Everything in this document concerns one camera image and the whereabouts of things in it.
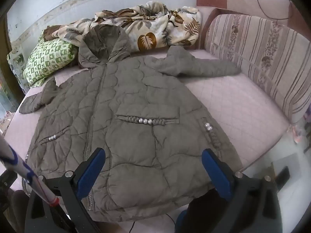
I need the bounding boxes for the blue object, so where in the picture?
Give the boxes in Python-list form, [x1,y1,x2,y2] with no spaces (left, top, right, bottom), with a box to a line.
[176,209,192,233]

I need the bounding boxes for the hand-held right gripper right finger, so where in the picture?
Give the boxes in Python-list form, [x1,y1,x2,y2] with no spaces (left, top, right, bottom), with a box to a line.
[202,149,288,233]

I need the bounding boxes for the leaf print pillow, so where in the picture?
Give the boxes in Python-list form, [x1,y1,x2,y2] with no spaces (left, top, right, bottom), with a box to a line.
[7,45,30,93]

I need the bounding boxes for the olive quilted hooded jacket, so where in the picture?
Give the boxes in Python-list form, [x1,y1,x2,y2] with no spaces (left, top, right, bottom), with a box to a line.
[19,25,242,222]

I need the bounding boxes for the striped sofa back cushion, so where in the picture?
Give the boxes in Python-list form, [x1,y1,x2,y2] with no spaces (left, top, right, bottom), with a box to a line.
[204,13,311,124]

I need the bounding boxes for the black phone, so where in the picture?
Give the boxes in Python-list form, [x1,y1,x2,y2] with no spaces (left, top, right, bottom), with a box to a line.
[276,166,291,191]

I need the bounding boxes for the white printed stick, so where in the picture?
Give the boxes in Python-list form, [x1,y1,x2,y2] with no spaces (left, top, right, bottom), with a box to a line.
[0,135,61,207]

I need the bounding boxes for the green patterned pillow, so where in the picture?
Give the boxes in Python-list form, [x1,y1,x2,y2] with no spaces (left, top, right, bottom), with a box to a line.
[23,38,79,88]

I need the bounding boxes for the leaf print blanket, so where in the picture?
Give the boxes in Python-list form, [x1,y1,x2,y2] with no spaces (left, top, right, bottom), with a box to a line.
[44,1,202,52]

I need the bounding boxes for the thin black cable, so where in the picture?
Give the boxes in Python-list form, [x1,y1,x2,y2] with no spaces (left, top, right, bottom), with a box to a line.
[256,0,293,20]

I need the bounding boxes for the pink quilted sofa seat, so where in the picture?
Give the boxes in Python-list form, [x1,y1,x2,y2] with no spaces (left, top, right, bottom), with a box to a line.
[0,0,311,192]

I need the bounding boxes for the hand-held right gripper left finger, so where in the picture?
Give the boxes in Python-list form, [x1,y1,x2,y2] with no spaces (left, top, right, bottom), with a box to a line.
[24,148,107,233]

